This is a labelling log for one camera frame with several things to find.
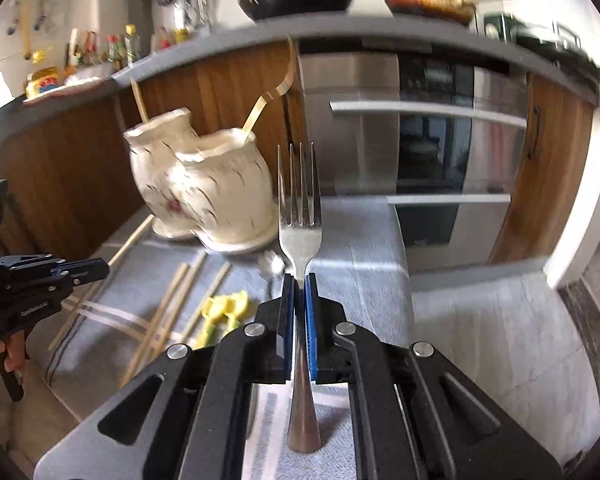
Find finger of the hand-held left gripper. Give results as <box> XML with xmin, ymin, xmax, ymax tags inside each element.
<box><xmin>0</xmin><ymin>254</ymin><xmax>112</xmax><ymax>292</ymax></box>

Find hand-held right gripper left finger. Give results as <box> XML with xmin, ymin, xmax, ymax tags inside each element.
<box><xmin>32</xmin><ymin>272</ymin><xmax>298</xmax><ymax>480</ymax></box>

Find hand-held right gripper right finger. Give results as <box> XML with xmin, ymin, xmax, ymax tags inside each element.
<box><xmin>304</xmin><ymin>272</ymin><xmax>566</xmax><ymax>480</ymax></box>

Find wooden chopstick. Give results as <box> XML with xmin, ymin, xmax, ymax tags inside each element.
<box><xmin>142</xmin><ymin>254</ymin><xmax>207</xmax><ymax>363</ymax></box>
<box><xmin>130</xmin><ymin>79</ymin><xmax>149</xmax><ymax>125</ymax></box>
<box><xmin>47</xmin><ymin>214</ymin><xmax>155</xmax><ymax>352</ymax></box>
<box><xmin>194</xmin><ymin>261</ymin><xmax>231</xmax><ymax>349</ymax></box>
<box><xmin>120</xmin><ymin>261</ymin><xmax>191</xmax><ymax>387</ymax></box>

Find yellow green plastic spoon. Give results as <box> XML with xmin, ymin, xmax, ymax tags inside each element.
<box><xmin>222</xmin><ymin>290</ymin><xmax>251</xmax><ymax>319</ymax></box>
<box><xmin>199</xmin><ymin>296</ymin><xmax>231</xmax><ymax>347</ymax></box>

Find silver spoon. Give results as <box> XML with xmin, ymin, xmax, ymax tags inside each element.
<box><xmin>247</xmin><ymin>249</ymin><xmax>287</xmax><ymax>438</ymax></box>

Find silver fork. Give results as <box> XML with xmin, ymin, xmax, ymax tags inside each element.
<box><xmin>276</xmin><ymin>142</ymin><xmax>323</xmax><ymax>453</ymax></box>

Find white ceramic utensil holder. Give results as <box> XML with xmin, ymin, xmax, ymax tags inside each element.
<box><xmin>122</xmin><ymin>107</ymin><xmax>281</xmax><ymax>253</ymax></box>

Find person's left hand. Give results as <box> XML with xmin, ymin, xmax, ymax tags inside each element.
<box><xmin>0</xmin><ymin>332</ymin><xmax>31</xmax><ymax>401</ymax></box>

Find grey plaid tablecloth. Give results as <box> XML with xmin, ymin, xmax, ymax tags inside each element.
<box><xmin>30</xmin><ymin>195</ymin><xmax>600</xmax><ymax>480</ymax></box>

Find wooden base cabinet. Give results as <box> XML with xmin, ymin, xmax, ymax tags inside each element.
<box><xmin>490</xmin><ymin>74</ymin><xmax>597</xmax><ymax>267</ymax></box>
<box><xmin>0</xmin><ymin>42</ymin><xmax>307</xmax><ymax>263</ymax></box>

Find stainless steel oven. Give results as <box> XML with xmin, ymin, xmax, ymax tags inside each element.
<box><xmin>299</xmin><ymin>39</ymin><xmax>532</xmax><ymax>272</ymax></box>

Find yellow food packet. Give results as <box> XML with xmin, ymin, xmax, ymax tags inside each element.
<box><xmin>25</xmin><ymin>66</ymin><xmax>64</xmax><ymax>99</ymax></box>

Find gold metal utensil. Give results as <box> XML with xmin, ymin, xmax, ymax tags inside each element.
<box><xmin>240</xmin><ymin>77</ymin><xmax>293</xmax><ymax>141</ymax></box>

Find row of condiment bottles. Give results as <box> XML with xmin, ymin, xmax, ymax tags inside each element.
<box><xmin>67</xmin><ymin>24</ymin><xmax>192</xmax><ymax>69</ymax></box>

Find hanging metal ladle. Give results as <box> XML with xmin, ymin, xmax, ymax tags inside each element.
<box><xmin>36</xmin><ymin>0</ymin><xmax>54</xmax><ymax>32</ymax></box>

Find grey kitchen countertop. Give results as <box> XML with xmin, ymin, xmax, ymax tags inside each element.
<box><xmin>0</xmin><ymin>12</ymin><xmax>600</xmax><ymax>161</ymax></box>

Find brown frying pan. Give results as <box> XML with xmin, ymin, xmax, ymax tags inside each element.
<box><xmin>384</xmin><ymin>0</ymin><xmax>513</xmax><ymax>27</ymax></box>

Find green kettle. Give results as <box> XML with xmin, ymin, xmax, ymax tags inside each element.
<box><xmin>482</xmin><ymin>12</ymin><xmax>517</xmax><ymax>42</ymax></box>

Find black lidded pan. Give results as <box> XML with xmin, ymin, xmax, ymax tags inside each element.
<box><xmin>515</xmin><ymin>20</ymin><xmax>600</xmax><ymax>83</ymax></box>

